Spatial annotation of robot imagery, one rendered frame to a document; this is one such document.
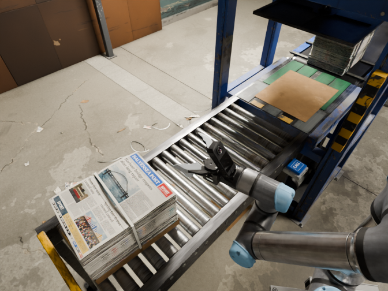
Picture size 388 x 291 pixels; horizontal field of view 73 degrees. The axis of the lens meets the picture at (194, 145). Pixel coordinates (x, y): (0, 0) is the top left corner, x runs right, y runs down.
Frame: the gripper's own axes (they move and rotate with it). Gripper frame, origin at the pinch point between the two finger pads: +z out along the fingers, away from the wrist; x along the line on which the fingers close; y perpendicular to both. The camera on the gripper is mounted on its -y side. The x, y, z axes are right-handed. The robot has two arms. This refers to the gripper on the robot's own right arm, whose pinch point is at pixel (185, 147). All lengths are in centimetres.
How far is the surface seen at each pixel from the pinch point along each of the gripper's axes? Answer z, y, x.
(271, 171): -22, 49, 37
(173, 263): -7.1, 40.5, -26.1
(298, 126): -23, 55, 76
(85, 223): 19.7, 15.8, -34.0
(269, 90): 4, 58, 100
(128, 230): 7.1, 19.7, -27.8
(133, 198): 12.5, 18.3, -18.2
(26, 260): 99, 115, -70
